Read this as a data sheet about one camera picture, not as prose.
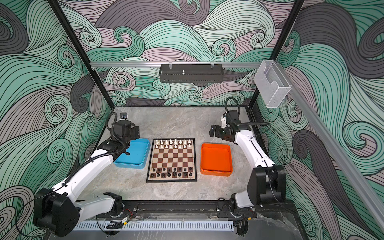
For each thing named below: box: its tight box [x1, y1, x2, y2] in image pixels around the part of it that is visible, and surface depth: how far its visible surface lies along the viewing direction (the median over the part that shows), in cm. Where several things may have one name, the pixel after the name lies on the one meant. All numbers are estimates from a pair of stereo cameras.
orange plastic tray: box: [200, 142, 233, 177], surface depth 93 cm
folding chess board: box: [146, 138, 198, 183], surface depth 91 cm
